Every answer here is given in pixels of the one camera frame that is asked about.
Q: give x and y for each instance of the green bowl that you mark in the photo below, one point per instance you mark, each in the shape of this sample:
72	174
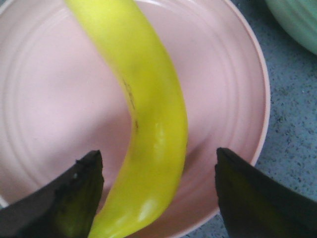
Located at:
299	19

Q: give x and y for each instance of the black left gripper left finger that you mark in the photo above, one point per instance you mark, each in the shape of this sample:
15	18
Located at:
64	208

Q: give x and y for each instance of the yellow banana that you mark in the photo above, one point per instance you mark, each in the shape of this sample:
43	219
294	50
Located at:
149	177

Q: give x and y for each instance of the pink plate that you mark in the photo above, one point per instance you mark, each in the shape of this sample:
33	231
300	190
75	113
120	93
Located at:
59	100

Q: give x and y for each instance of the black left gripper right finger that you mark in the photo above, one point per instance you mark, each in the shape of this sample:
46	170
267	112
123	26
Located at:
254	206

